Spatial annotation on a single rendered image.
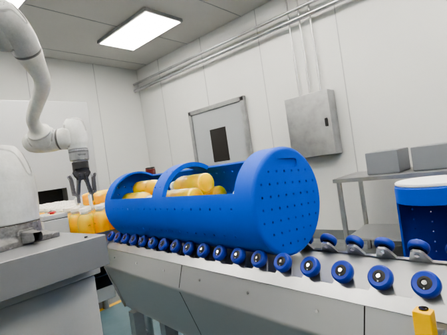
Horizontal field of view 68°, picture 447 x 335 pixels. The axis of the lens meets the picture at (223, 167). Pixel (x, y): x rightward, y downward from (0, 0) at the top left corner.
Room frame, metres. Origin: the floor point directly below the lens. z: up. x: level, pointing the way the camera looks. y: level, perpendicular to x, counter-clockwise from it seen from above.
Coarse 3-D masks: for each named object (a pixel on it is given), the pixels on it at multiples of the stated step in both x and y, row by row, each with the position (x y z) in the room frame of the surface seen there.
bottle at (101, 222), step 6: (96, 210) 1.57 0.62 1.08; (102, 210) 1.59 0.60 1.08; (96, 216) 1.56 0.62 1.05; (102, 216) 1.57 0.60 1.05; (96, 222) 1.56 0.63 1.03; (102, 222) 1.56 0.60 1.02; (108, 222) 1.59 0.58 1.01; (96, 228) 1.56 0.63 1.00; (102, 228) 1.56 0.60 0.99; (108, 228) 1.59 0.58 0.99
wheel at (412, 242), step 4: (412, 240) 0.74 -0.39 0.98; (416, 240) 0.73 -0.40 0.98; (420, 240) 0.73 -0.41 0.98; (408, 244) 0.75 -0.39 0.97; (412, 244) 0.74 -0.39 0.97; (416, 244) 0.73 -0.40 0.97; (420, 244) 0.73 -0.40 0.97; (424, 244) 0.72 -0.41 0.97; (428, 244) 0.73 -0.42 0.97; (408, 248) 0.75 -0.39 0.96; (412, 248) 0.74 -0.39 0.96; (416, 248) 0.74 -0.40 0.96; (420, 248) 0.73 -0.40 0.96; (424, 248) 0.72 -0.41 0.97; (428, 248) 0.72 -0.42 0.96; (424, 252) 0.73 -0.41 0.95; (428, 252) 0.73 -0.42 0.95
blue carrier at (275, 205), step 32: (256, 160) 0.83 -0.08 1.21; (288, 160) 0.88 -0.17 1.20; (128, 192) 1.49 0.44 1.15; (160, 192) 1.09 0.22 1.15; (256, 192) 0.78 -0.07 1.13; (288, 192) 0.86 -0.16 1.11; (128, 224) 1.29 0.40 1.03; (160, 224) 1.10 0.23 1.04; (192, 224) 0.97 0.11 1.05; (224, 224) 0.86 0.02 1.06; (256, 224) 0.78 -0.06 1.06; (288, 224) 0.85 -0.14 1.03
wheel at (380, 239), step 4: (376, 240) 0.80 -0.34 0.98; (380, 240) 0.79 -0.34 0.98; (384, 240) 0.78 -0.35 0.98; (388, 240) 0.78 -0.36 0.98; (376, 244) 0.80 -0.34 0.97; (380, 244) 0.79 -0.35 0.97; (384, 244) 0.78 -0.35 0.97; (388, 244) 0.78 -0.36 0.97; (392, 244) 0.78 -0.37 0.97; (388, 248) 0.79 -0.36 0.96; (392, 248) 0.78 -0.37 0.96
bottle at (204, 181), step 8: (184, 176) 1.19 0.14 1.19; (192, 176) 1.14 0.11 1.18; (200, 176) 1.11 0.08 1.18; (208, 176) 1.13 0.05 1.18; (176, 184) 1.20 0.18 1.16; (184, 184) 1.16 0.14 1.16; (192, 184) 1.12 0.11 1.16; (200, 184) 1.10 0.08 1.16; (208, 184) 1.13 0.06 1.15; (208, 192) 1.12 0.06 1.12
